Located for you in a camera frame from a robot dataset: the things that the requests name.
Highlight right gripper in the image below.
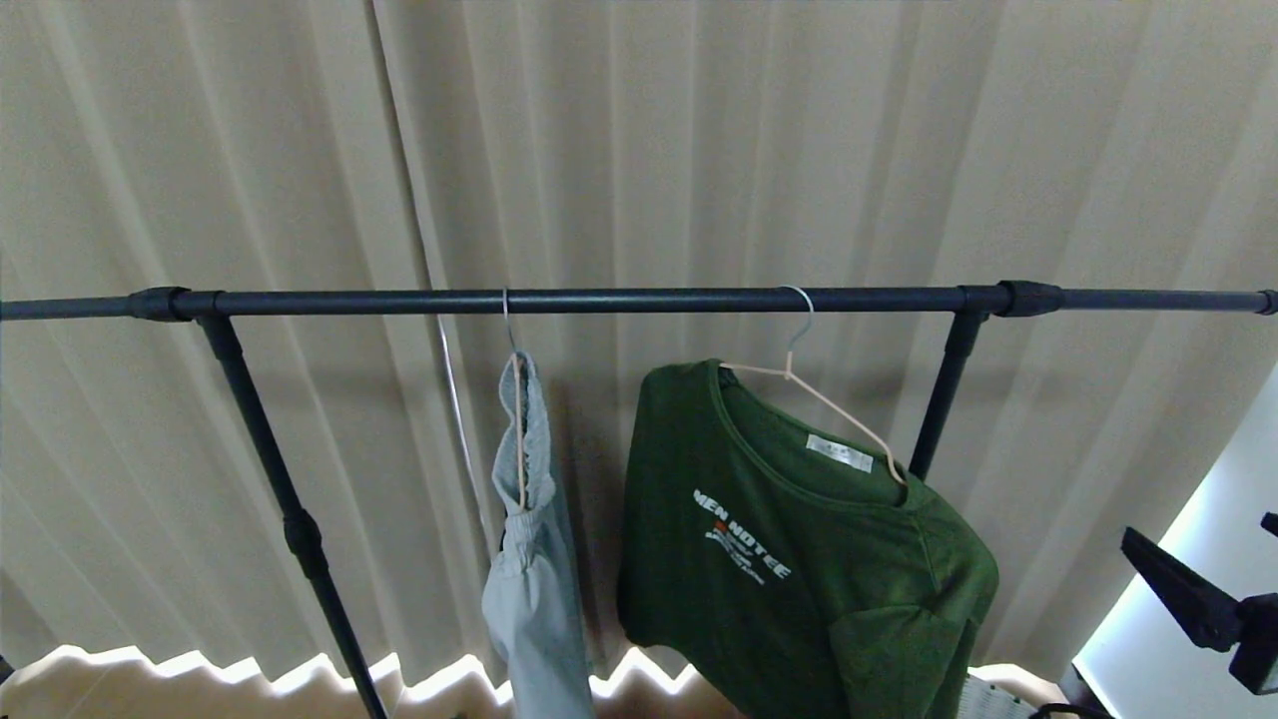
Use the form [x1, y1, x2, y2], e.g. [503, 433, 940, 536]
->
[1120, 511, 1278, 697]

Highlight green garment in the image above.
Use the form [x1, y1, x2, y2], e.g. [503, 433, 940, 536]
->
[616, 359, 1001, 719]

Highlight pink clothes hanger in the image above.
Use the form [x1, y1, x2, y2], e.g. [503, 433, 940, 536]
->
[719, 286, 908, 485]
[501, 288, 530, 512]

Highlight pale grey shorts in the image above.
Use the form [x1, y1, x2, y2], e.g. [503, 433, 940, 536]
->
[481, 350, 598, 719]

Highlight white laundry basket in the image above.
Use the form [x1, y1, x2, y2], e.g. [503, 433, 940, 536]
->
[958, 671, 1104, 719]

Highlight black clothes rack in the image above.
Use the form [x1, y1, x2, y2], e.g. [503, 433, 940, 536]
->
[0, 280, 1278, 719]

